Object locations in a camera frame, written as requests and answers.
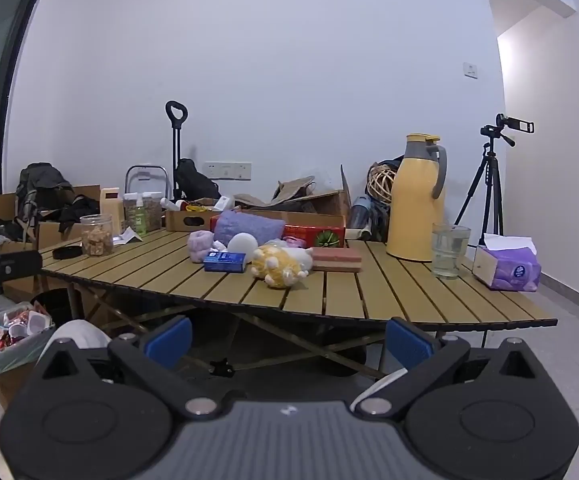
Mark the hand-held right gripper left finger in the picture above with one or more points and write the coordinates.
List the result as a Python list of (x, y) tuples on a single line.
[(172, 342)]

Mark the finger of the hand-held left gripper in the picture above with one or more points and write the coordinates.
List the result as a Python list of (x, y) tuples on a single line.
[(21, 264)]

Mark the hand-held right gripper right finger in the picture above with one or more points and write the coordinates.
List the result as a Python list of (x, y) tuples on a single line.
[(409, 345)]

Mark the blue tissue pack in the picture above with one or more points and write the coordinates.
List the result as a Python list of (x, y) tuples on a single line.
[(224, 262)]

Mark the lilac fluffy scrunchie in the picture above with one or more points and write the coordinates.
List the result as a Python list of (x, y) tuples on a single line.
[(201, 246)]

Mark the pink sponge block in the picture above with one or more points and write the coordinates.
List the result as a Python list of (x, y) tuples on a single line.
[(337, 259)]

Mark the white round ball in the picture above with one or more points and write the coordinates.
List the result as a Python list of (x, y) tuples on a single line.
[(243, 243)]

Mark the yellow plush toy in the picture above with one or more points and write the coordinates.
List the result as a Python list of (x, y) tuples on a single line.
[(282, 265)]

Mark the purple towel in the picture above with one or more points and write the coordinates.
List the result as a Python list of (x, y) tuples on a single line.
[(249, 225)]

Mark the red cardboard box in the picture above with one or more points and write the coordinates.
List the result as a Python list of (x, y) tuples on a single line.
[(319, 236)]

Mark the brown cardboard box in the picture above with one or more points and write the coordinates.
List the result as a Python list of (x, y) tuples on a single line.
[(4, 207), (56, 237)]

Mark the black round lid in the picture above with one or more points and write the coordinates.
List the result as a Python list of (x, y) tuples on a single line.
[(67, 253)]

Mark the black bucket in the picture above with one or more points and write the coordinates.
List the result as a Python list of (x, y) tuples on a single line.
[(51, 305)]

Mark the trash bin with clear bag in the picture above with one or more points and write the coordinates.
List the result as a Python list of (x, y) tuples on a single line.
[(4, 345)]

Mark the black clothing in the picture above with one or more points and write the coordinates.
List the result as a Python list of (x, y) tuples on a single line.
[(79, 210)]

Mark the glass jar of snacks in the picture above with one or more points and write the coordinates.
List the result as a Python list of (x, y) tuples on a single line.
[(96, 237)]

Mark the grey backpack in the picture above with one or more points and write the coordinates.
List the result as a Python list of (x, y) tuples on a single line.
[(41, 182)]

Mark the white dome-shaped object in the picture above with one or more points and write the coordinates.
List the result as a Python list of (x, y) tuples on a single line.
[(76, 335)]

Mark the glass of water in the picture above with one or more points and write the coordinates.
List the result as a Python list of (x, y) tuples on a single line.
[(450, 252)]

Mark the beige carton with dark label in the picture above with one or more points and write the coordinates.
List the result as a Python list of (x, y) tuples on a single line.
[(111, 212)]

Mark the white paper leaflet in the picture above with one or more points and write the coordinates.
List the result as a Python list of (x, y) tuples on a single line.
[(128, 236)]

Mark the beige cloth bag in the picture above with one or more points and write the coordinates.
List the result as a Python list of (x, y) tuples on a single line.
[(357, 234)]

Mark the purple tissue box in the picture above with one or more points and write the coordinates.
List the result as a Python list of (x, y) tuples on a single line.
[(512, 270)]

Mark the green spray bottle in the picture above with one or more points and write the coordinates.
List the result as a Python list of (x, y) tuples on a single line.
[(140, 217)]

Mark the clear jar of grains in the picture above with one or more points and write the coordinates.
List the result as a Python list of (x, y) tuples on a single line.
[(154, 215)]

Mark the yellow thermos jug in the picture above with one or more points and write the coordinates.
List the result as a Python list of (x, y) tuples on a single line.
[(414, 210)]

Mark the white bottle with red cap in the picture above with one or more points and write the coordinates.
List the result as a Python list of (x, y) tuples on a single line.
[(172, 204)]

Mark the blue water bottle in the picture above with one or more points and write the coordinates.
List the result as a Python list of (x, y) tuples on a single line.
[(359, 212)]

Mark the white tube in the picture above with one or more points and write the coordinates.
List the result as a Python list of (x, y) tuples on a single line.
[(224, 203)]

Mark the white metal step stool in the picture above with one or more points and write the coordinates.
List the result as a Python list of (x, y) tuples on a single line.
[(145, 176)]

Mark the large open cardboard box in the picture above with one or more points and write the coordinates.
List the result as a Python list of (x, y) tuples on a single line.
[(327, 205)]

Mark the rattan ball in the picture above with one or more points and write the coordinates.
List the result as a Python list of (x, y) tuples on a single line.
[(382, 184)]

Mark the black bag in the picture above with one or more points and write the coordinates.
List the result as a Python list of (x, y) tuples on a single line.
[(195, 180)]

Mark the blue cloth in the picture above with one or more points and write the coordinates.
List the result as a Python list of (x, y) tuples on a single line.
[(393, 162)]

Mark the black tripod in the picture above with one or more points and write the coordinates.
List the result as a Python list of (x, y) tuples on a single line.
[(490, 180)]

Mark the black hand trolley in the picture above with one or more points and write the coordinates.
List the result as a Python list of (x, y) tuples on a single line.
[(175, 130)]

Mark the white wall socket strip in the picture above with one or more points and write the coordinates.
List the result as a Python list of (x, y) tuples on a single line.
[(228, 170)]

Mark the white wall switch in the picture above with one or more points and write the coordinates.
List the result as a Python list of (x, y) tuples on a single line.
[(470, 70)]

